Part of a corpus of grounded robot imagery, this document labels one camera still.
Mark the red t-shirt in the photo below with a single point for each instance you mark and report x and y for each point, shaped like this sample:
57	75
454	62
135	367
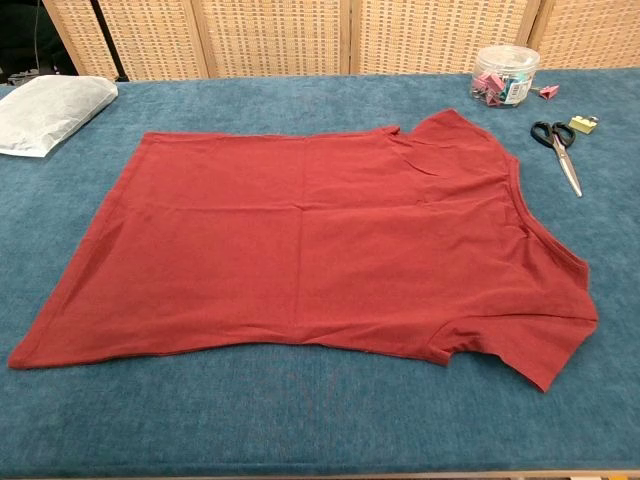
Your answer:
300	240

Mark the blue carpet table cover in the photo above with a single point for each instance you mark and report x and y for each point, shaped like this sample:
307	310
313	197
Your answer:
320	415

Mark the wicker folding screen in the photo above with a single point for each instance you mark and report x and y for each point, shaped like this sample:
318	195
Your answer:
275	35

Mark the clear jar of binder clips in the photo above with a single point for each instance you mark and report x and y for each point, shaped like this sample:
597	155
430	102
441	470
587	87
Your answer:
505	70

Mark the pink binder clip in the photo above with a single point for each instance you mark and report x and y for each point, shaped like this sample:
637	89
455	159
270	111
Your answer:
550	92

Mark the plain white frosted bag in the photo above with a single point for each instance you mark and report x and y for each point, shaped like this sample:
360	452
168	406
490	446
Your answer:
45	115

